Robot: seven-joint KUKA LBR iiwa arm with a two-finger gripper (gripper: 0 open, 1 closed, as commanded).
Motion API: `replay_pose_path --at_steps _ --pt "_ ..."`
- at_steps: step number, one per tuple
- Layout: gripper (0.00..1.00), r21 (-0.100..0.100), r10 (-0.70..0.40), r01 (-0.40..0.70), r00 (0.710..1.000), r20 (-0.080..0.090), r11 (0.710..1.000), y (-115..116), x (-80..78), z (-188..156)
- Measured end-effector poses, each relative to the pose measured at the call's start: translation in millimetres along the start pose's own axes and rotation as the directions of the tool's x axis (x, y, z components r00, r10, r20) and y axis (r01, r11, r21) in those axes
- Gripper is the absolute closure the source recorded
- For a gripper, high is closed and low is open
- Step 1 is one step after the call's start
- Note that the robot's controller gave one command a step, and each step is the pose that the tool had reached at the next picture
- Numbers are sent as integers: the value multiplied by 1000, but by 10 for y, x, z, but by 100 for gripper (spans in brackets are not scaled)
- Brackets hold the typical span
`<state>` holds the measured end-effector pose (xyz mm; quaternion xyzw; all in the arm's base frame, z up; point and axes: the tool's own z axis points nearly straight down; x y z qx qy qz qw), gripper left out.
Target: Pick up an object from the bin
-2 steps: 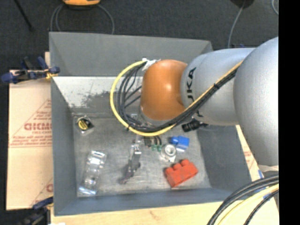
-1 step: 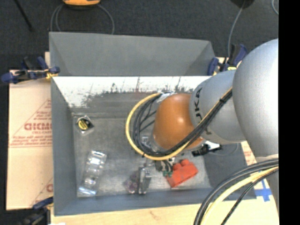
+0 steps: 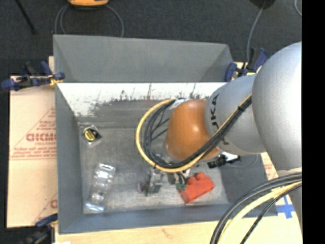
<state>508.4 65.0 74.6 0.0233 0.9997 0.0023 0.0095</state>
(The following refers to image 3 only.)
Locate black and yellow round cap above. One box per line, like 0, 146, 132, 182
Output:
83, 126, 103, 144

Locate red toy brick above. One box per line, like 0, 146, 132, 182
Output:
178, 172, 215, 204

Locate grey metal bin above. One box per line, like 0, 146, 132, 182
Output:
52, 34, 278, 235

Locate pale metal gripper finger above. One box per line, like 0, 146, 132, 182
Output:
151, 169, 164, 194
138, 172, 153, 197

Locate clear plastic bottle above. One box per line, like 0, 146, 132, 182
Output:
84, 162, 117, 212

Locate brown cardboard board red print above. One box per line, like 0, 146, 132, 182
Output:
6, 55, 59, 229

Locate black cylinder on white bracket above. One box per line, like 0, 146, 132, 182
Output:
207, 153, 241, 169

